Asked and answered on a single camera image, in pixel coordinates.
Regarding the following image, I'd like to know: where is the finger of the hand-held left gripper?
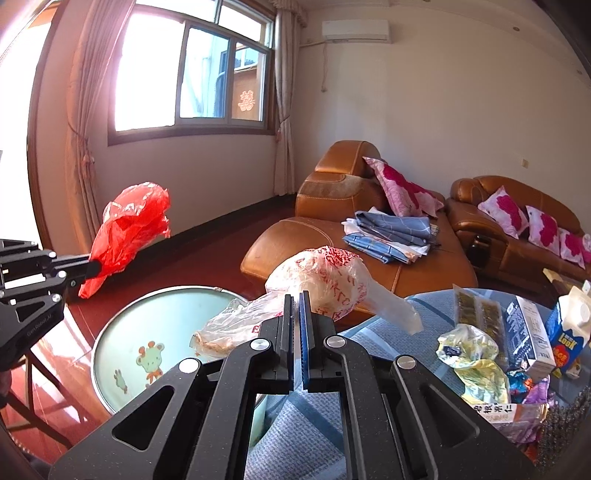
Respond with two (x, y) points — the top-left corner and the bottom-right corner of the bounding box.
(0, 237), (101, 289)
(0, 272), (87, 371)

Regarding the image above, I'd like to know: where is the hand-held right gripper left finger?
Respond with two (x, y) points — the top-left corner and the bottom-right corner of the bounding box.
(48, 293), (296, 480)

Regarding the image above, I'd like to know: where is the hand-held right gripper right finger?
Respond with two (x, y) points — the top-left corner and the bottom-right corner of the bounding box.
(298, 291), (543, 480)

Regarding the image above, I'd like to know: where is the white red-printed plastic bag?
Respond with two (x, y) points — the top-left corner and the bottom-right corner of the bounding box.
(191, 246), (424, 358)

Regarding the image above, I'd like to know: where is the red plastic bag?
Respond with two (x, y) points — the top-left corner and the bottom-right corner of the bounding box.
(78, 181), (171, 298)

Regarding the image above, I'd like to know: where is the round cartoon-print basin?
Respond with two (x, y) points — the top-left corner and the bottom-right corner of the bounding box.
(91, 285), (278, 416)

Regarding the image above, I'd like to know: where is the blue plaid tablecloth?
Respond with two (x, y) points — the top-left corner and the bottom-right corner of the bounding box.
(245, 288), (591, 480)

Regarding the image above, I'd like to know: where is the brown leather chaise sofa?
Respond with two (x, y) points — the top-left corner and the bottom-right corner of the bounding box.
(241, 140), (478, 305)

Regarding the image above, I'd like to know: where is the folded blue plaid bedsheet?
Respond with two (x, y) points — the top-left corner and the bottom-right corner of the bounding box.
(342, 208), (441, 265)

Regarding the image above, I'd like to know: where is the beige curtain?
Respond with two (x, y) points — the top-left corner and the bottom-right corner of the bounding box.
(62, 0), (137, 241)
(272, 9), (298, 197)

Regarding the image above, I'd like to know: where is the clear seaweed snack packet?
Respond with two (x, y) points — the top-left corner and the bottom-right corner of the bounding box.
(452, 284), (482, 329)
(478, 299), (509, 357)

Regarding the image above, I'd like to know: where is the crumpled yellow foil wrapper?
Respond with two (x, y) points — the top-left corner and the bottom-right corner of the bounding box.
(436, 323), (511, 406)

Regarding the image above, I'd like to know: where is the pink floral pillow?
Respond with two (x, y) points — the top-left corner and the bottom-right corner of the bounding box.
(558, 227), (591, 265)
(525, 205), (562, 257)
(478, 185), (530, 239)
(362, 156), (445, 219)

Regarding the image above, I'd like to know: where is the sliding glass window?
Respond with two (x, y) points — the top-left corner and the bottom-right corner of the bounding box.
(107, 0), (278, 147)

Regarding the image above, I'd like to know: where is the shiny blue candy wrapper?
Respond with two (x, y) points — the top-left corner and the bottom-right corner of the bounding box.
(505, 368), (532, 402)

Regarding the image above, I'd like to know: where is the clear printed plastic packet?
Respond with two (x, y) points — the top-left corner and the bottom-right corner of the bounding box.
(475, 401), (550, 444)

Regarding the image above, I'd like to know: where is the white milk carton box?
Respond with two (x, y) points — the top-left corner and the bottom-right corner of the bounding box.
(501, 295), (557, 381)

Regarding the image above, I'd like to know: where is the wooden coffee table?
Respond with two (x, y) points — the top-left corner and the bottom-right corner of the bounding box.
(542, 268), (591, 296)

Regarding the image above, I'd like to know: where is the blue gable-top milk carton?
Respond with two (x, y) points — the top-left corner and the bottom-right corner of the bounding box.
(545, 284), (591, 376)

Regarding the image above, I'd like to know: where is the dark grey textured cloth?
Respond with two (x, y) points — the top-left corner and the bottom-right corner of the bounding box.
(536, 397), (591, 469)

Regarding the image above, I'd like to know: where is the white wall air conditioner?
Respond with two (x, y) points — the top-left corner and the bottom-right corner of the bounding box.
(322, 19), (391, 44)

